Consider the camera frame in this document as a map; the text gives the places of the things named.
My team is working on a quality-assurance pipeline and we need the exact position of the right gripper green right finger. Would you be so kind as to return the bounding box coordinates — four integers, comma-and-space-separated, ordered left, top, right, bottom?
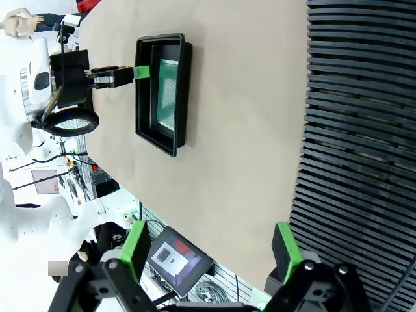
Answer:
265, 222, 373, 312

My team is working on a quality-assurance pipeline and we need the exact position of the black slotted PCB rack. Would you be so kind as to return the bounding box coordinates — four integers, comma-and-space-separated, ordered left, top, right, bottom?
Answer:
289, 0, 416, 312

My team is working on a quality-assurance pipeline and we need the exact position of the person in red jacket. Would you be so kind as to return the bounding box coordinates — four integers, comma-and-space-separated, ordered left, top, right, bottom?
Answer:
76, 0, 102, 13

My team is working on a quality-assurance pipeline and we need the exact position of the small white box device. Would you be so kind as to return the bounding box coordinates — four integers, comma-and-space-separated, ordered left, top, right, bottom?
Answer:
61, 13, 81, 29

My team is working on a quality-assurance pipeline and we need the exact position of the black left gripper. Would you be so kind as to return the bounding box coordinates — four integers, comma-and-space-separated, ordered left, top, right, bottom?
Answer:
48, 49, 151, 110

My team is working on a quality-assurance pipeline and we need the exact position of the black equipment box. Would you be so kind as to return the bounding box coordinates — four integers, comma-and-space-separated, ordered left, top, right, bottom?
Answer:
89, 164, 120, 199

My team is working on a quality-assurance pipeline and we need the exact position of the green perforated circuit board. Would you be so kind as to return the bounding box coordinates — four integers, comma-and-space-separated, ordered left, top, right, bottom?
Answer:
155, 58, 179, 131

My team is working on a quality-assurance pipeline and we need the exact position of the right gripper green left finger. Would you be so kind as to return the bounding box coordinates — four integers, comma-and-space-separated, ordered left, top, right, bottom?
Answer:
48, 220, 153, 312

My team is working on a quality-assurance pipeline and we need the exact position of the black braided cable sleeve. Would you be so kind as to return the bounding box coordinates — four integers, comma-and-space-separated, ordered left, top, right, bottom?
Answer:
32, 87, 100, 137

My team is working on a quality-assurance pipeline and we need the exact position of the person in black clothes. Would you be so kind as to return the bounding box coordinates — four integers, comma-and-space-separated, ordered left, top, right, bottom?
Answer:
47, 222, 131, 283

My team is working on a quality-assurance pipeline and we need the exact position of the black ESD tray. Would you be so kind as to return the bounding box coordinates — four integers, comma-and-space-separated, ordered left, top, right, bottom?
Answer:
134, 32, 193, 159

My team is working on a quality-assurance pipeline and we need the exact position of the small black display screen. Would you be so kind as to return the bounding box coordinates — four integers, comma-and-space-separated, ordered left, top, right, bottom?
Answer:
146, 226, 215, 297

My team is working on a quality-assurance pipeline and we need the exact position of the grey coiled cable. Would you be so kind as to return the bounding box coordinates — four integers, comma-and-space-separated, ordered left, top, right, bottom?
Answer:
194, 281, 228, 305

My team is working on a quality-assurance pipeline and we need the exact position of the person right hand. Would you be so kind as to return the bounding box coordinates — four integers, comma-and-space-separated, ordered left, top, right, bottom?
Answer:
0, 8, 46, 38

